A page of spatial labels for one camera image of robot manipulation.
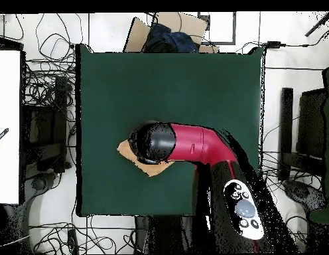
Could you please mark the tan terry towel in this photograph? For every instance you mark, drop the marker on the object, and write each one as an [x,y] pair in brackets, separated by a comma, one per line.
[154,170]

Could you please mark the brown cardboard sheet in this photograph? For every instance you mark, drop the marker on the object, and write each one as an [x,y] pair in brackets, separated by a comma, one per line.
[139,34]
[188,24]

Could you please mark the black strip with print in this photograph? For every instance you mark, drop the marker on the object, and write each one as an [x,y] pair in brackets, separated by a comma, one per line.
[1,136]

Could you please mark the black power adapter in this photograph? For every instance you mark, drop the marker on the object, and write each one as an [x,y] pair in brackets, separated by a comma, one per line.
[274,44]

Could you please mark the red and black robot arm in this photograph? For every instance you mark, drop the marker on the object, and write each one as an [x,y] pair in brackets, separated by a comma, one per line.
[196,143]

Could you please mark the dark blue garment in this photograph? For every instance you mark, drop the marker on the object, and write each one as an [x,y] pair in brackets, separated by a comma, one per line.
[175,39]

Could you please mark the black rectangular frame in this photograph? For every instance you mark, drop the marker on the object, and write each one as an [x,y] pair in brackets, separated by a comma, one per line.
[234,29]

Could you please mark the black stand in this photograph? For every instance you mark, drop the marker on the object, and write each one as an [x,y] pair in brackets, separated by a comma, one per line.
[45,159]
[286,119]

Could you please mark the dark green table cloth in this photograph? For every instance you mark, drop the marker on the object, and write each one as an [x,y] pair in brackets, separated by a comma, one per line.
[167,79]

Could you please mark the black power strip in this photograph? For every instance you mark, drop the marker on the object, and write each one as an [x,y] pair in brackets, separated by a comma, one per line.
[72,240]

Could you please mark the black rod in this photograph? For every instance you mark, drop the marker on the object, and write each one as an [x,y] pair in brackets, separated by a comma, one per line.
[317,26]

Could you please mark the white board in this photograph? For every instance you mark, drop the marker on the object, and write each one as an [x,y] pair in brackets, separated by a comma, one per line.
[8,93]

